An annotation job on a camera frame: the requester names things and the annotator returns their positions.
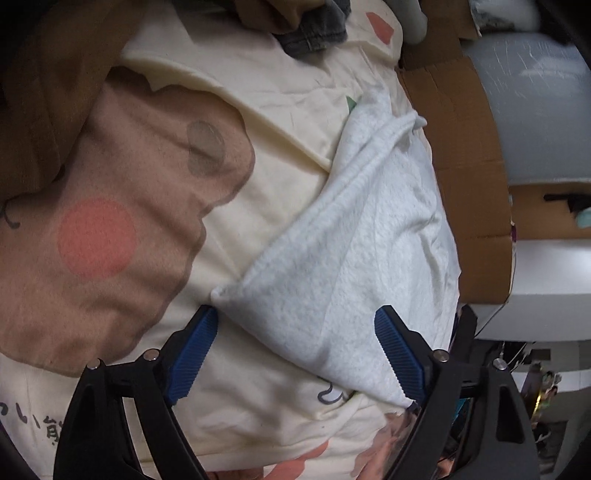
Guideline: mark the light grey sweatshirt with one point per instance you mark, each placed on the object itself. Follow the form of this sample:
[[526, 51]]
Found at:
[[369, 258]]

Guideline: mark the teal hanging towel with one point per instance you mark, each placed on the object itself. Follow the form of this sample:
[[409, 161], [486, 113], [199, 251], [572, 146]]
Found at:
[[582, 218]]

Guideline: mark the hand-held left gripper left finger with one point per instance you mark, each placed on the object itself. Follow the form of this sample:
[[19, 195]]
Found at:
[[194, 364]]

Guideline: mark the brown garment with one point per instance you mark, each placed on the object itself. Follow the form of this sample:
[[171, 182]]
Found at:
[[46, 92]]

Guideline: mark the cream bear print bedsheet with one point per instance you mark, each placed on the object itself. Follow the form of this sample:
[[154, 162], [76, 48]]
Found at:
[[258, 152]]

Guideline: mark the blue denim jeans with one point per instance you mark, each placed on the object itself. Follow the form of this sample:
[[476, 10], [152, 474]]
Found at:
[[314, 32]]

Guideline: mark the plastic-wrapped grey mattress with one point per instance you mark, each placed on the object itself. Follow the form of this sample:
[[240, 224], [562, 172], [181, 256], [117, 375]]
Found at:
[[540, 115]]

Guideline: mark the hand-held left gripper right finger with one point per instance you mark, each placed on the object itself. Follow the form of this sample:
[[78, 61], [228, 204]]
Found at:
[[399, 360]]

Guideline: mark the tall cardboard panel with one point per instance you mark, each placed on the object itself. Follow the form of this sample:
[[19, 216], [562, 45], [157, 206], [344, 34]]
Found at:
[[545, 226]]

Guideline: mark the black hanging cloth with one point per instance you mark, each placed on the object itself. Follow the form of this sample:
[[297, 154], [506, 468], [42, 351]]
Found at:
[[568, 202]]

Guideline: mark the flat cardboard sheet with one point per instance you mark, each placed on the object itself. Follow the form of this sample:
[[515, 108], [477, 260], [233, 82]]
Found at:
[[475, 207]]

